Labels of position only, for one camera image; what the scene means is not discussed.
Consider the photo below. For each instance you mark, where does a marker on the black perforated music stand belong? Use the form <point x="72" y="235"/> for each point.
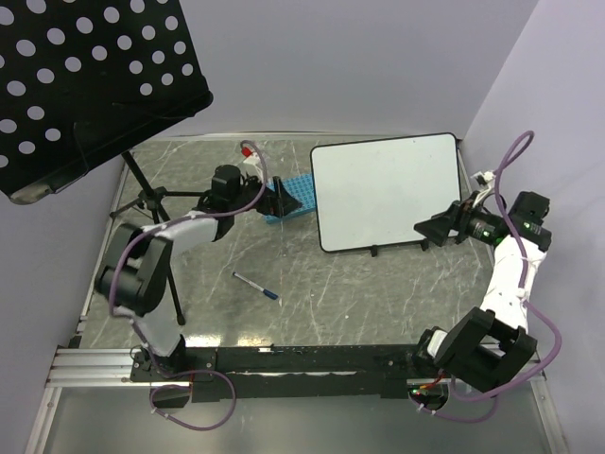
<point x="84" y="81"/>

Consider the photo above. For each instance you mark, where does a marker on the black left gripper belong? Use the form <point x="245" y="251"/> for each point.
<point x="279" y="202"/>

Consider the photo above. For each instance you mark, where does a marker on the blue marker cap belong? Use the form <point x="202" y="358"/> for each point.
<point x="271" y="295"/>

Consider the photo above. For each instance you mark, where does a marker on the white marker pen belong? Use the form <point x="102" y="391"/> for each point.
<point x="248" y="281"/>

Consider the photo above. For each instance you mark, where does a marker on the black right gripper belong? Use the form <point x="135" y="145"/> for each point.
<point x="458" y="217"/>

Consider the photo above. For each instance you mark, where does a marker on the aluminium extrusion frame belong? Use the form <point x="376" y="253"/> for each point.
<point x="84" y="380"/>

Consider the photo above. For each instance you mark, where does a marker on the black tripod stand legs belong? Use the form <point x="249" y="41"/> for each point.
<point x="151" y="199"/>

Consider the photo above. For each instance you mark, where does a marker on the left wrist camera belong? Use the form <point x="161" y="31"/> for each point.
<point x="251" y="164"/>

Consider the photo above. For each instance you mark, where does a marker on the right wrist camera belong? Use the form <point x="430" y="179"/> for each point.
<point x="486" y="183"/>

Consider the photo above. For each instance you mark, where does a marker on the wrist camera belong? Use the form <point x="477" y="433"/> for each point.
<point x="486" y="183"/>
<point x="251" y="164"/>

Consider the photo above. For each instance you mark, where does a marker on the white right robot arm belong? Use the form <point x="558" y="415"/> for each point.
<point x="489" y="346"/>

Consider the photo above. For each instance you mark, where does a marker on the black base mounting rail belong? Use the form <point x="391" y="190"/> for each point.
<point x="211" y="374"/>

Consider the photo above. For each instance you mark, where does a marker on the blue studded building plate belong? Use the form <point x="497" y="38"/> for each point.
<point x="300" y="188"/>

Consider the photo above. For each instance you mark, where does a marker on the white whiteboard black frame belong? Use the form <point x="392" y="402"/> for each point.
<point x="372" y="193"/>

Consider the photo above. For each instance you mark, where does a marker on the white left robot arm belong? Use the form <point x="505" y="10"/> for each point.
<point x="134" y="271"/>

